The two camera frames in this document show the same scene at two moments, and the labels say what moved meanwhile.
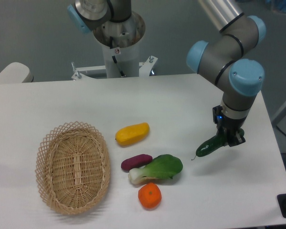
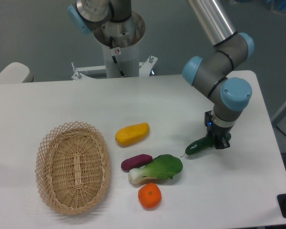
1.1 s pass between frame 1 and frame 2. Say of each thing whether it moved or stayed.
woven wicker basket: stayed
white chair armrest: stayed
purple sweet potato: stayed
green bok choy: stayed
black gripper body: moved
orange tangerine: stayed
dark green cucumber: moved
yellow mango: stayed
